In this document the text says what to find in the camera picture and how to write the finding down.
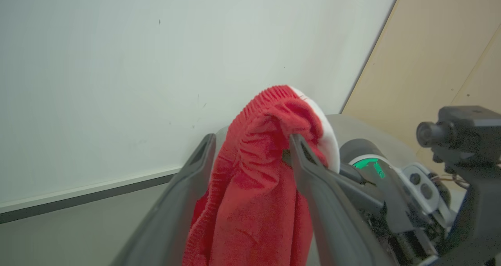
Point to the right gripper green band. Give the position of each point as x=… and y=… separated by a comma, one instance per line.
x=420, y=187

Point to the beige wooden panel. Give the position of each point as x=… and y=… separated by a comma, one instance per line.
x=434, y=62

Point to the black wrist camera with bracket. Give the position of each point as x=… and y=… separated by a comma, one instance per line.
x=469, y=148

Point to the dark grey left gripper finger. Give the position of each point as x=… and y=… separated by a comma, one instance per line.
x=172, y=211

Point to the red and white knit garment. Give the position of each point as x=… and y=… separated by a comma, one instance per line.
x=254, y=187

